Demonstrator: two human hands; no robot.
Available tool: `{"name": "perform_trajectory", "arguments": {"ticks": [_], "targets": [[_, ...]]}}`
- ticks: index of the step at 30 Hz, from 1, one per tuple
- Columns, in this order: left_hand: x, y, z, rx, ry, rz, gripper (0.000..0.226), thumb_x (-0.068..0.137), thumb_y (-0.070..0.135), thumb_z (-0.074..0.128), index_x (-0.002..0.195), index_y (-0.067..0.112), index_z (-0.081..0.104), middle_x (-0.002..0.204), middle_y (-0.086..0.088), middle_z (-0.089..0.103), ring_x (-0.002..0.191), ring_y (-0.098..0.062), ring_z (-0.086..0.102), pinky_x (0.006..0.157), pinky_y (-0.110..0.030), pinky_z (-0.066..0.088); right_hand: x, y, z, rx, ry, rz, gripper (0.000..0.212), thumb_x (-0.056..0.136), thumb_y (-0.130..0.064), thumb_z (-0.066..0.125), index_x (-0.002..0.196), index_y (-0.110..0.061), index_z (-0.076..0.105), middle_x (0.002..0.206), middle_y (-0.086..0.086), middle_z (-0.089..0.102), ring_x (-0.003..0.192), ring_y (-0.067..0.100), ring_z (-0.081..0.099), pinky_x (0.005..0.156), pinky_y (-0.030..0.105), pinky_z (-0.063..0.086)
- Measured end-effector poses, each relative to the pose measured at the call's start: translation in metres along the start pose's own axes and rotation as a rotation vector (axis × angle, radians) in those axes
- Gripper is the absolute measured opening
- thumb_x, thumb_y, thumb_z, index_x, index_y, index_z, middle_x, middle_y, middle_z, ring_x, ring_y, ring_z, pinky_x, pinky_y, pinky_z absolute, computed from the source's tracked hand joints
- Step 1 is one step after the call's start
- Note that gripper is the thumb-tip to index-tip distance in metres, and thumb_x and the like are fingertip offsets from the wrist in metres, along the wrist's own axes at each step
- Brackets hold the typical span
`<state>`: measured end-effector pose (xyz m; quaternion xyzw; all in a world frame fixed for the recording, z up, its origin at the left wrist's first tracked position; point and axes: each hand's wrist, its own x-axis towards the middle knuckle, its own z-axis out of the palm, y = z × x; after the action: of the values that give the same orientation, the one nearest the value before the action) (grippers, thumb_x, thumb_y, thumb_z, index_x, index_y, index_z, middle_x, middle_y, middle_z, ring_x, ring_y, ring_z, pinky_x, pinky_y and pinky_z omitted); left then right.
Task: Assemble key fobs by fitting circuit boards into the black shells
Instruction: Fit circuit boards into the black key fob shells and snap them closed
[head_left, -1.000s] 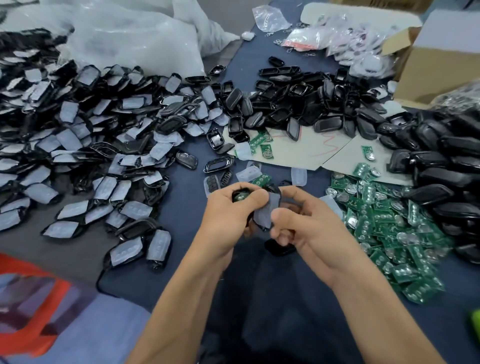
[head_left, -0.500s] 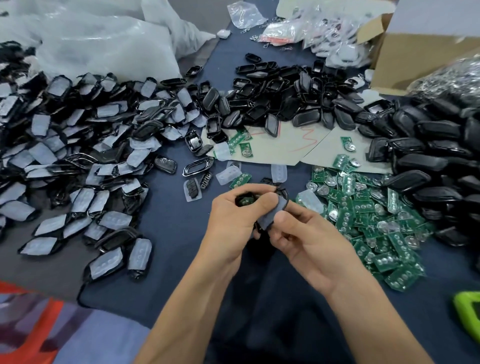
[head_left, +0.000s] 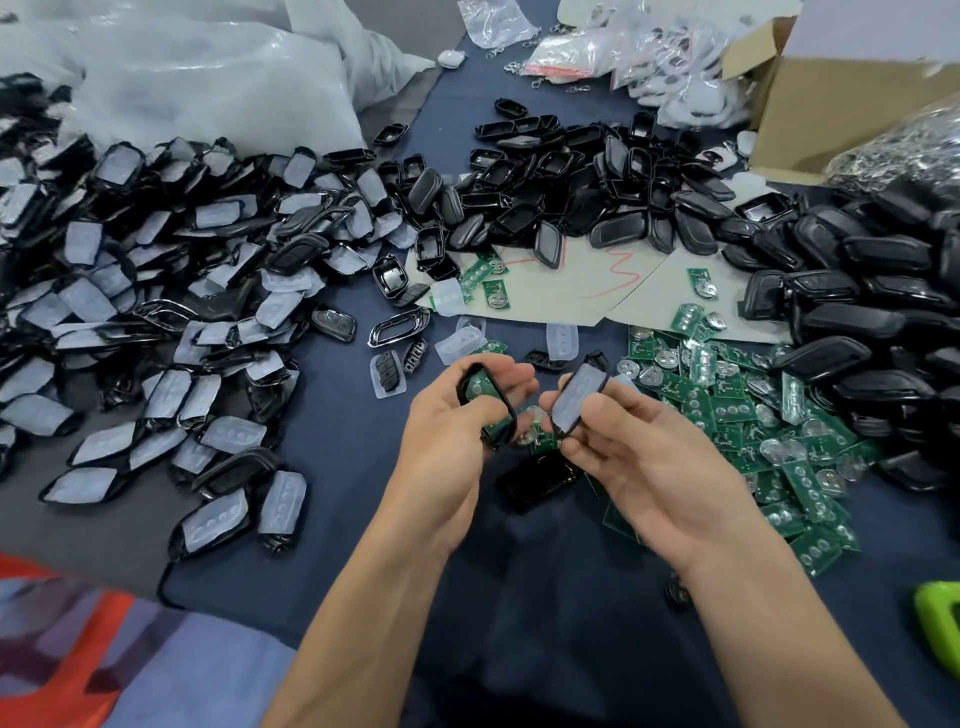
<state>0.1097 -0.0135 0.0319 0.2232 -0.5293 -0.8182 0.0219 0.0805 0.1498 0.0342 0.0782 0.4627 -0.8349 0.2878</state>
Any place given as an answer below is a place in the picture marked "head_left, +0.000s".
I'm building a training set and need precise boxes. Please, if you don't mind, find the yellow-green object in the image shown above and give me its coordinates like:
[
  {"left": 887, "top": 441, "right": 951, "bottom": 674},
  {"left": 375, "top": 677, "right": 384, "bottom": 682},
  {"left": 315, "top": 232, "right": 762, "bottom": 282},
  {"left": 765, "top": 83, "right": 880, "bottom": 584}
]
[{"left": 915, "top": 582, "right": 960, "bottom": 677}]

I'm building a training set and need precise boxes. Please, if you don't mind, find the pile of green circuit boards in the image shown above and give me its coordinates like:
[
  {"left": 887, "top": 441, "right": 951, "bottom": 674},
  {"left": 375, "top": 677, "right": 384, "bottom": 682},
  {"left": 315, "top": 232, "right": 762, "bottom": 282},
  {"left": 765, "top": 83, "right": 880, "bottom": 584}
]
[{"left": 457, "top": 247, "right": 887, "bottom": 579}]

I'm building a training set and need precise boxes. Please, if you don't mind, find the red blue striped bag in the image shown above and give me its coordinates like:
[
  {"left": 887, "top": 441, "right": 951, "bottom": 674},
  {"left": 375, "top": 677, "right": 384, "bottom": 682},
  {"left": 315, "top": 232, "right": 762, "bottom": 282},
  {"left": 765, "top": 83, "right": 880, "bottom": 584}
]
[{"left": 0, "top": 555, "right": 294, "bottom": 728}]

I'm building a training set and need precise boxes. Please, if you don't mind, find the clear bag with red label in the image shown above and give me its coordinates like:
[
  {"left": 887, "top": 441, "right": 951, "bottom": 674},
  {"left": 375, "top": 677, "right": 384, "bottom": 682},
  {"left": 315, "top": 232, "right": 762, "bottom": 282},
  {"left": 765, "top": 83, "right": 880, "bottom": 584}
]
[{"left": 522, "top": 30, "right": 620, "bottom": 84}]

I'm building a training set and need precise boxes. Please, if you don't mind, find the person's right hand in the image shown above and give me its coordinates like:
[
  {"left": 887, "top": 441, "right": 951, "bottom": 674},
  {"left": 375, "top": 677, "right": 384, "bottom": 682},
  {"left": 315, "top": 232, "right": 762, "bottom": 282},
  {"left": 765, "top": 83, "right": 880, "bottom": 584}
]
[{"left": 540, "top": 375, "right": 759, "bottom": 575}]

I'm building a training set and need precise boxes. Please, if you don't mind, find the person's left hand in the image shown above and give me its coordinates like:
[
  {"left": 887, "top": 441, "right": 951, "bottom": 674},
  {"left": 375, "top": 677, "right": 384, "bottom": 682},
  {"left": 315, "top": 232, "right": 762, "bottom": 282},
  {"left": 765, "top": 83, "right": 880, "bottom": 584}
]
[{"left": 393, "top": 352, "right": 539, "bottom": 554}]

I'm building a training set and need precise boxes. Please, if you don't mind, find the large open cardboard box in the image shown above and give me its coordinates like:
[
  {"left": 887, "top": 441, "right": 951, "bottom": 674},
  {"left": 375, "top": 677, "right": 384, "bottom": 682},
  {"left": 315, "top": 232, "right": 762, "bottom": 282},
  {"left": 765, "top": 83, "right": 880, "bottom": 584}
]
[{"left": 723, "top": 0, "right": 960, "bottom": 186}]

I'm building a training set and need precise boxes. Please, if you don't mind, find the clear plastic film piece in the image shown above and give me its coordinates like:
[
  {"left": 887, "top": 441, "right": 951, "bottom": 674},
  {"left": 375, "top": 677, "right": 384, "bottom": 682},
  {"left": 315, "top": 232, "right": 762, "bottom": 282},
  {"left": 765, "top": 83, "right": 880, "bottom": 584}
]
[{"left": 435, "top": 322, "right": 488, "bottom": 366}]

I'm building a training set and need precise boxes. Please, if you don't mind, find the person's left forearm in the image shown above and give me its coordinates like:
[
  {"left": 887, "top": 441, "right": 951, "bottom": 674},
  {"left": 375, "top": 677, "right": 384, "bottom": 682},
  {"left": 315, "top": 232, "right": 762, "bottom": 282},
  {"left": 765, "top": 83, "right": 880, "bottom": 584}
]
[{"left": 262, "top": 517, "right": 482, "bottom": 728}]

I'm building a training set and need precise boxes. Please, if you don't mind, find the film-covered black shell cover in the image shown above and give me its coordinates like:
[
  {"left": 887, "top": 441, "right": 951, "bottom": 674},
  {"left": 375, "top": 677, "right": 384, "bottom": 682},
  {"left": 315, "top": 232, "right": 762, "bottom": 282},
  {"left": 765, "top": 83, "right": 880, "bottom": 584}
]
[{"left": 549, "top": 352, "right": 612, "bottom": 440}]

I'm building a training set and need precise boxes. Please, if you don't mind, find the heap of clear parts bags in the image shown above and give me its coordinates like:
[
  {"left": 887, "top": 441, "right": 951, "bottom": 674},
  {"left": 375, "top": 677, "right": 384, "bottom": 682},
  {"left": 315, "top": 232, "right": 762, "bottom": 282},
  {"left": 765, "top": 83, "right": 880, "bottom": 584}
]
[{"left": 612, "top": 7, "right": 752, "bottom": 129}]

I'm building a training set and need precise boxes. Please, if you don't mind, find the clear bag of metal parts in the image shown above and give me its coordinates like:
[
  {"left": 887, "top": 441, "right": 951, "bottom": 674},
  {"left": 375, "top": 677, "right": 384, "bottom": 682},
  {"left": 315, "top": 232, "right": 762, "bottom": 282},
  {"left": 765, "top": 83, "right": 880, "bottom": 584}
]
[{"left": 825, "top": 97, "right": 960, "bottom": 197}]

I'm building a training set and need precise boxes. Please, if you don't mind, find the pile of shells with pads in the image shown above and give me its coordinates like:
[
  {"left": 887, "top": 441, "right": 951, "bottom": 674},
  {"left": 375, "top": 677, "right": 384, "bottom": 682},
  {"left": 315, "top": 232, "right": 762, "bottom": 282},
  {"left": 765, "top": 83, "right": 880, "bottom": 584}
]
[{"left": 0, "top": 75, "right": 437, "bottom": 557}]

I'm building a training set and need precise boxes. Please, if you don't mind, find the small crumpled clear plastic bag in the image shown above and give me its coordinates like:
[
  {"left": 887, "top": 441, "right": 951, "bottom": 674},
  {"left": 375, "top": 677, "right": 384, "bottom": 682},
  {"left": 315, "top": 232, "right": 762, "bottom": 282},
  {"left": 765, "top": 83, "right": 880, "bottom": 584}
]
[{"left": 457, "top": 0, "right": 542, "bottom": 51}]

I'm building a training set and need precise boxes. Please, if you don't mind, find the pile of assembled black fobs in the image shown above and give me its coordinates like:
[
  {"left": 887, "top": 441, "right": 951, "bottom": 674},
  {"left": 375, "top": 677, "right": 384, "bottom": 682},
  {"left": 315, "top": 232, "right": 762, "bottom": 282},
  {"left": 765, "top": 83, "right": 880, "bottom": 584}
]
[{"left": 738, "top": 172, "right": 960, "bottom": 497}]

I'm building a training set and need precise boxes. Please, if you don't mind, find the lone glossy black shell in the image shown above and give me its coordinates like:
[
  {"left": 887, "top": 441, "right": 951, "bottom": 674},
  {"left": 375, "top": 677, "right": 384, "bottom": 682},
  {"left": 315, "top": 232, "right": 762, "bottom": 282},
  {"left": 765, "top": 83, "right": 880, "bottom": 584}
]
[{"left": 495, "top": 450, "right": 576, "bottom": 515}]

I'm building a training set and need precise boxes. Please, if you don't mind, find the pile of black shell halves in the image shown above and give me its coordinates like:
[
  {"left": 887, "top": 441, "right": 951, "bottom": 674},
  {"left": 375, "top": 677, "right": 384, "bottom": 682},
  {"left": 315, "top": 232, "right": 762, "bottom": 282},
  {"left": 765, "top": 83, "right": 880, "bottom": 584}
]
[{"left": 372, "top": 97, "right": 789, "bottom": 294}]

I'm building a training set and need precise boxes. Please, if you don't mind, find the large white plastic bag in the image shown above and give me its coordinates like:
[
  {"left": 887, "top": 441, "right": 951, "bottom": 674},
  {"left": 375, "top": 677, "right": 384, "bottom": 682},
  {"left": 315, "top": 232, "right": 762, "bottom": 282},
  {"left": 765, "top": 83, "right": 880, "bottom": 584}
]
[{"left": 0, "top": 0, "right": 437, "bottom": 159}]

